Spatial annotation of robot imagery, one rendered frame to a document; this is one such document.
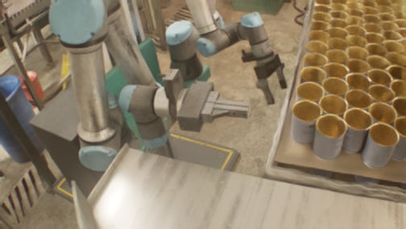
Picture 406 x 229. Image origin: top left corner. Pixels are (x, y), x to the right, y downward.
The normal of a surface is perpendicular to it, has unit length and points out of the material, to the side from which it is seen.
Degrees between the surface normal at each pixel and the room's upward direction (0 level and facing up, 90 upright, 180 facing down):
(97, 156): 98
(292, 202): 0
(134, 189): 0
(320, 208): 0
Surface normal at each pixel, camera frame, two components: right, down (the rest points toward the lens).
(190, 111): -0.14, -0.72
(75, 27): 0.14, 0.54
